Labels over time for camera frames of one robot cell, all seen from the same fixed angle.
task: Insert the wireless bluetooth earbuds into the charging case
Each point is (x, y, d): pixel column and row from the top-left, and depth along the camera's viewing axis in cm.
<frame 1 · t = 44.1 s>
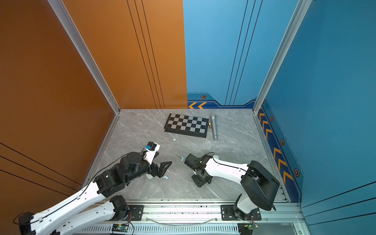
left hand: (164, 157, 71), fingers open
right hand: (199, 182, 83), fingers open
black and silver chessboard: (187, 125, 107), point 4 cm above the table
silver microphone: (214, 123, 111), point 3 cm above the table
gold chess piece: (209, 124, 111), point 2 cm above the table
green earbud: (174, 139, 104), on the table
green earbud charging case: (149, 176, 84), point 4 cm above the table

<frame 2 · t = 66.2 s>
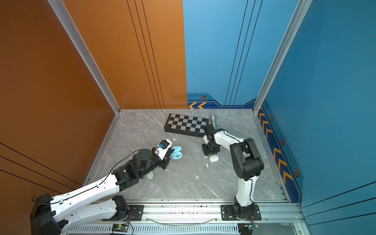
left hand: (172, 148, 74), fingers closed
right hand: (205, 153, 95), fingers open
blue earbud charging case: (176, 154, 75), point 20 cm above the table
white earbud charging case: (214, 158, 92), point 3 cm above the table
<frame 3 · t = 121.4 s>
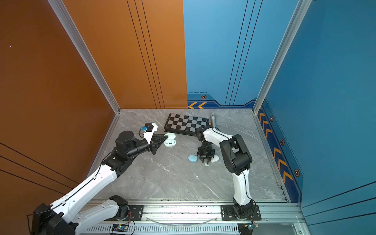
left hand: (166, 135, 72), fingers closed
right hand: (202, 161, 92), fingers open
green earbud charging case: (170, 141, 72), point 27 cm above the table
blue earbud charging case: (192, 158, 93), point 2 cm above the table
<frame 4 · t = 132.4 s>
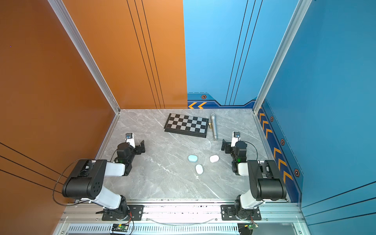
left hand: (136, 140, 94), fingers open
right hand: (229, 139, 94), fingers open
green earbud charging case: (199, 169, 89), point 2 cm above the table
